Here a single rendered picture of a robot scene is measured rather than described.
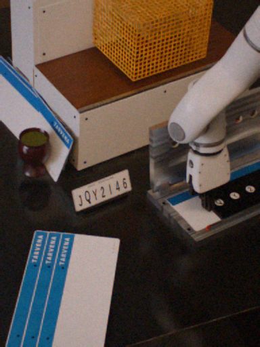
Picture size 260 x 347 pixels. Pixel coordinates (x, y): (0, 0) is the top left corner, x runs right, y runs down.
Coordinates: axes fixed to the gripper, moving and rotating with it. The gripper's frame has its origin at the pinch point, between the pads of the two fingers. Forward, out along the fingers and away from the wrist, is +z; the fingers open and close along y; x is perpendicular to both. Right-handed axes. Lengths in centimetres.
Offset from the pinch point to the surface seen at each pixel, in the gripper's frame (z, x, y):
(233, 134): -8.2, 10.8, 16.4
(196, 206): 2.1, 2.7, -1.5
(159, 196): 0.7, 10.0, -7.5
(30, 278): -5, -6, -51
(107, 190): -2.0, 16.7, -18.3
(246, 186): 1.3, 1.1, 12.9
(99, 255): -4.3, -7.7, -35.5
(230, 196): 1.4, 0.3, 7.2
